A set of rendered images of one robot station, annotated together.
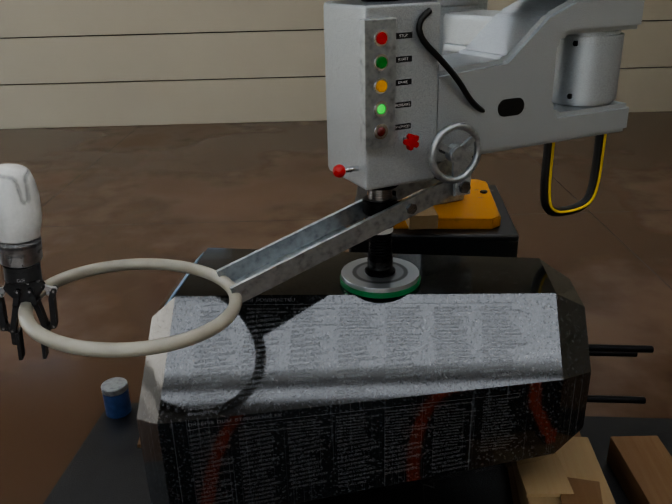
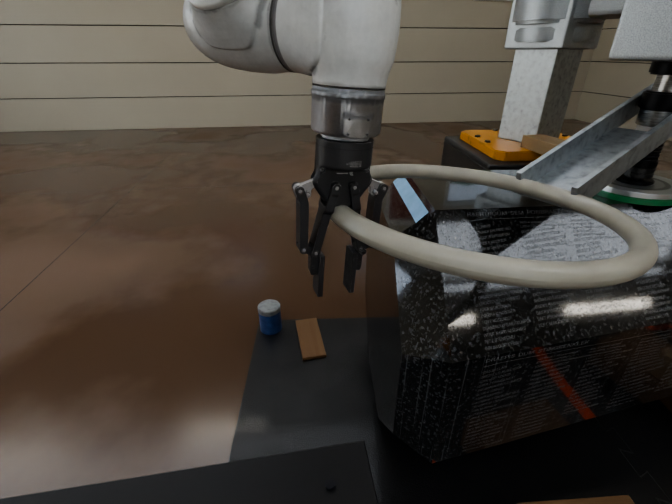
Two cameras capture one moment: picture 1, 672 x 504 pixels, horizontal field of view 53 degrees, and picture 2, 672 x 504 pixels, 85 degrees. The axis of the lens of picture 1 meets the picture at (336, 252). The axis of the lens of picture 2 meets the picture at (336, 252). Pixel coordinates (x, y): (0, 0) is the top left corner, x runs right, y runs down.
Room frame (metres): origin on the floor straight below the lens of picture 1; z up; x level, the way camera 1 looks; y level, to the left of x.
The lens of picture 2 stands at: (0.86, 0.76, 1.14)
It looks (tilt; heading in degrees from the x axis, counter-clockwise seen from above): 28 degrees down; 352
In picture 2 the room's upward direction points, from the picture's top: straight up
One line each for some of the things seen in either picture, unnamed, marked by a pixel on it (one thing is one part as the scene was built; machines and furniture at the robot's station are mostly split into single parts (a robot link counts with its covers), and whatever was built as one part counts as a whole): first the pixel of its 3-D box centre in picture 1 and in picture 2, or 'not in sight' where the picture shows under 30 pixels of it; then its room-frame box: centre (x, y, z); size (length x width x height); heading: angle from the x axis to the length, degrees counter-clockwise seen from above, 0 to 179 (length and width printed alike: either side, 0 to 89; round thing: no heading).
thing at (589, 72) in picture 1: (583, 65); not in sight; (1.95, -0.71, 1.34); 0.19 x 0.19 x 0.20
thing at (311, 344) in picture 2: not in sight; (310, 337); (2.13, 0.70, 0.02); 0.25 x 0.10 x 0.01; 5
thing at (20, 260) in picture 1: (19, 250); (346, 113); (1.35, 0.68, 1.07); 0.09 x 0.09 x 0.06
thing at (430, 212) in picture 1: (418, 212); (547, 145); (2.26, -0.30, 0.81); 0.20 x 0.10 x 0.05; 3
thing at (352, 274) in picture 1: (380, 273); (632, 183); (1.67, -0.12, 0.84); 0.21 x 0.21 x 0.01
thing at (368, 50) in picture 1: (377, 85); not in sight; (1.54, -0.10, 1.37); 0.08 x 0.03 x 0.28; 115
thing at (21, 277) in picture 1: (23, 281); (342, 170); (1.35, 0.69, 1.00); 0.08 x 0.07 x 0.09; 101
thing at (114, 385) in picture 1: (116, 397); (270, 317); (2.23, 0.88, 0.08); 0.10 x 0.10 x 0.13
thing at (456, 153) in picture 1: (447, 150); not in sight; (1.61, -0.28, 1.20); 0.15 x 0.10 x 0.15; 115
